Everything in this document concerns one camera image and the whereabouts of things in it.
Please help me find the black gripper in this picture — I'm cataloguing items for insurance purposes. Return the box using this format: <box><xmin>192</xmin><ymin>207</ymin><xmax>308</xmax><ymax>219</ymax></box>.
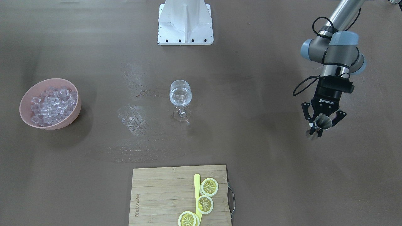
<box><xmin>301</xmin><ymin>77</ymin><xmax>347</xmax><ymax>138</ymax></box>

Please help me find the steel double jigger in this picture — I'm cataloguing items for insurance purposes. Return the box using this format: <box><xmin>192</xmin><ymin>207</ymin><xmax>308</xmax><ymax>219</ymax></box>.
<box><xmin>306</xmin><ymin>115</ymin><xmax>333</xmax><ymax>140</ymax></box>

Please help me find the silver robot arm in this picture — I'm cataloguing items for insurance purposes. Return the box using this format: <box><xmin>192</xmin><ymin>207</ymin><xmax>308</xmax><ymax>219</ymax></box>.
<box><xmin>300</xmin><ymin>0</ymin><xmax>367</xmax><ymax>137</ymax></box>

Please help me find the clear wine glass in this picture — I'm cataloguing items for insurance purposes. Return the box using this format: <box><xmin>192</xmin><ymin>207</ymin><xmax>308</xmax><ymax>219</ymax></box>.
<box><xmin>169</xmin><ymin>80</ymin><xmax>192</xmax><ymax>124</ymax></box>

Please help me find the pile of clear ice cubes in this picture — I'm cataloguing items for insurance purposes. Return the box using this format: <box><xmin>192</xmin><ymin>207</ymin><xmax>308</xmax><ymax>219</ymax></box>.
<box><xmin>30</xmin><ymin>86</ymin><xmax>79</xmax><ymax>127</ymax></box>

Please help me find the yellow lemon slice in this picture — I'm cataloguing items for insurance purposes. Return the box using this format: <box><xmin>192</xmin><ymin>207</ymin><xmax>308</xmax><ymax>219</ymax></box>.
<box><xmin>195</xmin><ymin>195</ymin><xmax>214</xmax><ymax>215</ymax></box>
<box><xmin>200</xmin><ymin>178</ymin><xmax>219</xmax><ymax>197</ymax></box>
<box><xmin>177</xmin><ymin>211</ymin><xmax>200</xmax><ymax>226</ymax></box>

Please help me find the yellow plastic knife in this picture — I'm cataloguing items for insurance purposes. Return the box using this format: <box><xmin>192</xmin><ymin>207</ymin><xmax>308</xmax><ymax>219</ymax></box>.
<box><xmin>193</xmin><ymin>173</ymin><xmax>202</xmax><ymax>220</ymax></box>

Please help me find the bamboo cutting board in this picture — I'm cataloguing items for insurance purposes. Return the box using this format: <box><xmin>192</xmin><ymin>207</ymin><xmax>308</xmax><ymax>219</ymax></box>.
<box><xmin>129</xmin><ymin>165</ymin><xmax>232</xmax><ymax>226</ymax></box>

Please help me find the pink bowl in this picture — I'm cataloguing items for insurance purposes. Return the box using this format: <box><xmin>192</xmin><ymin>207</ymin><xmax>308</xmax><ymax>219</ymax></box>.
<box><xmin>19</xmin><ymin>78</ymin><xmax>81</xmax><ymax>130</ymax></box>

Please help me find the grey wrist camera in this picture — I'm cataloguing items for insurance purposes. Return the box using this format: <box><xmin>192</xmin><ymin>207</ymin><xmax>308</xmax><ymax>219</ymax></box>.
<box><xmin>319</xmin><ymin>76</ymin><xmax>355</xmax><ymax>94</ymax></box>

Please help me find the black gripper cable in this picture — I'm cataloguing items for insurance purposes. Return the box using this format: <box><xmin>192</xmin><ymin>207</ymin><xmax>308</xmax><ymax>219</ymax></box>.
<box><xmin>293</xmin><ymin>6</ymin><xmax>361</xmax><ymax>96</ymax></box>

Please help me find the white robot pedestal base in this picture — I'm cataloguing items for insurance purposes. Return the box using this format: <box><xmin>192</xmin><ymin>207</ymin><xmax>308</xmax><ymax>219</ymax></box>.
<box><xmin>157</xmin><ymin>0</ymin><xmax>214</xmax><ymax>46</ymax></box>

